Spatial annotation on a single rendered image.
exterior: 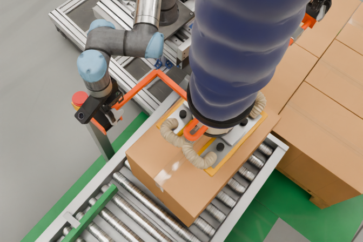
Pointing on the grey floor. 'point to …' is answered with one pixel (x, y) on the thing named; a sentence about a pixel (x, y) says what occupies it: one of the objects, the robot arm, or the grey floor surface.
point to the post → (99, 139)
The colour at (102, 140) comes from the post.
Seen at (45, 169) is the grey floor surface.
